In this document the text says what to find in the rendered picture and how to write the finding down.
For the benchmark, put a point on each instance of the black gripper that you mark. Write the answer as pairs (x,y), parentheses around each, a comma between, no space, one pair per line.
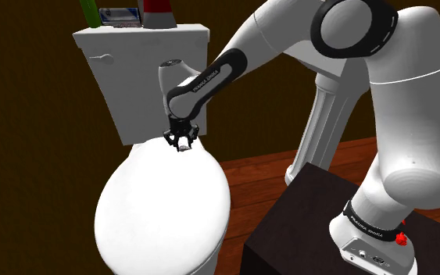
(179,125)

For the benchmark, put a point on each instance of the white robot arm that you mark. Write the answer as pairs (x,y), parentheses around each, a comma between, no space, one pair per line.
(410,114)

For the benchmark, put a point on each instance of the white toilet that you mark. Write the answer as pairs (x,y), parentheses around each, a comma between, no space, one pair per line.
(155,198)

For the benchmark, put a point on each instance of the red and grey bottle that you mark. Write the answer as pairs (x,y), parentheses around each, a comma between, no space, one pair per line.
(158,13)

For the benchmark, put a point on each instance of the blue and white box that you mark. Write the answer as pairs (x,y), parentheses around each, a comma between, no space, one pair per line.
(120,16)

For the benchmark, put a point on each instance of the dark robot stand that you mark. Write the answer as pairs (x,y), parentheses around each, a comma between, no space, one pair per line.
(303,228)

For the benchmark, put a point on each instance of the green bottle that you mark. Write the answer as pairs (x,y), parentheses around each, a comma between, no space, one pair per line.
(90,12)

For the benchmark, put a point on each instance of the white pedestal sink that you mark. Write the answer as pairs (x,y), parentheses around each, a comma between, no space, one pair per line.
(330,114)

